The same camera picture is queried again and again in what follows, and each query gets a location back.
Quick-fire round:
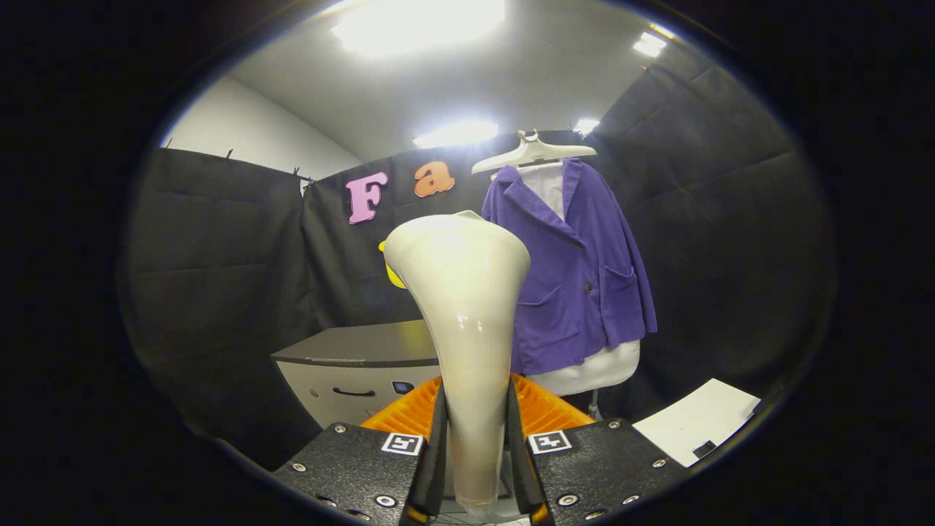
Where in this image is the grey cabinet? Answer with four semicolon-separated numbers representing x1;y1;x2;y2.
270;319;446;432

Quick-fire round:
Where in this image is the black backdrop cloth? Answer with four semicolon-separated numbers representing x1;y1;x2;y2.
301;130;585;329

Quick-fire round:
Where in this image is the white padded ironing form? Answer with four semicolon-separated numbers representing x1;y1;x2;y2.
519;162;642;397

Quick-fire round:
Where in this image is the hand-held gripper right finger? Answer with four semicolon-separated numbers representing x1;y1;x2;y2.
505;375;691;526

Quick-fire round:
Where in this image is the large ceiling light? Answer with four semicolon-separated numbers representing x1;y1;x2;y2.
332;0;506;58

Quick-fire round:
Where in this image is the long ceiling light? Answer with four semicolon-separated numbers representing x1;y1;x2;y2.
413;121;500;149

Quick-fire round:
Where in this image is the white garment steamer head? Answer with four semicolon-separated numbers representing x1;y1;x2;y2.
383;210;532;512

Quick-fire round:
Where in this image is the white paper sheet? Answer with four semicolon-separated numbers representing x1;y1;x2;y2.
633;378;763;468

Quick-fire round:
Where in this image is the white plastic hanger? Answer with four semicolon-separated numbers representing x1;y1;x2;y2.
471;129;598;175

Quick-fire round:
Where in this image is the purple corduroy jacket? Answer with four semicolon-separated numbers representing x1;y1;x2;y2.
481;157;658;376

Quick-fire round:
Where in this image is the black quilted curtain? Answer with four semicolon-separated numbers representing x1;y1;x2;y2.
117;146;322;468
584;44;837;421

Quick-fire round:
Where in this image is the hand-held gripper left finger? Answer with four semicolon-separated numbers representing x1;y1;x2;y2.
272;375;448;526

